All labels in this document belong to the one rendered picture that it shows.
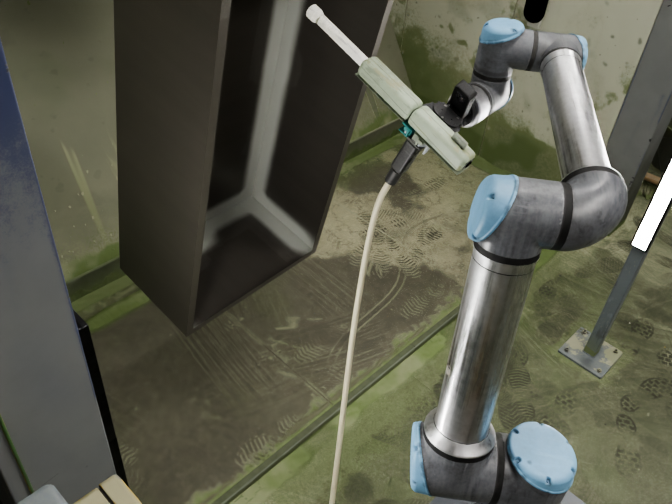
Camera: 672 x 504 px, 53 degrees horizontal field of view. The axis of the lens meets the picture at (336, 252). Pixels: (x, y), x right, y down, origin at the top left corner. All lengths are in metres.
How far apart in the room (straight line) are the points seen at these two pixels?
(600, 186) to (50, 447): 1.02
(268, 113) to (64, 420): 1.41
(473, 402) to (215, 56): 0.86
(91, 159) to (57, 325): 1.89
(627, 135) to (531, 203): 2.34
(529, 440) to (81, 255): 1.99
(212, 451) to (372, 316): 0.89
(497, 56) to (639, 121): 1.86
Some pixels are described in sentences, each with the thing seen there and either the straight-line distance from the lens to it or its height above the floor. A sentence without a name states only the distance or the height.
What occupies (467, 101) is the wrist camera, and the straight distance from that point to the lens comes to 1.48.
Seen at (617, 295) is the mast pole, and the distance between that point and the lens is 2.80.
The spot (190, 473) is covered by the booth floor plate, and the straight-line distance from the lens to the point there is 2.40.
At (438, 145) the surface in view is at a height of 1.38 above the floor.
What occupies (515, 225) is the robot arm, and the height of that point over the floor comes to 1.44.
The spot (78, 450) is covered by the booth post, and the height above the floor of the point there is 1.01.
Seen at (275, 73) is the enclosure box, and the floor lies 1.09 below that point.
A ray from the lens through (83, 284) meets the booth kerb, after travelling 2.94.
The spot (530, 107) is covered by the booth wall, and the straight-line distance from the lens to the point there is 3.64.
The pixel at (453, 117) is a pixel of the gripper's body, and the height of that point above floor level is 1.37.
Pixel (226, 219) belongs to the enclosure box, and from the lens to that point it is 2.53.
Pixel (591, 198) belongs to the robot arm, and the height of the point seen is 1.48.
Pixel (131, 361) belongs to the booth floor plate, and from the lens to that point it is 2.72.
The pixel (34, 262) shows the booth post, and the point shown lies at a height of 1.45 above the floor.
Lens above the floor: 2.10
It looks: 41 degrees down
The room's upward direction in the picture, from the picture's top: 5 degrees clockwise
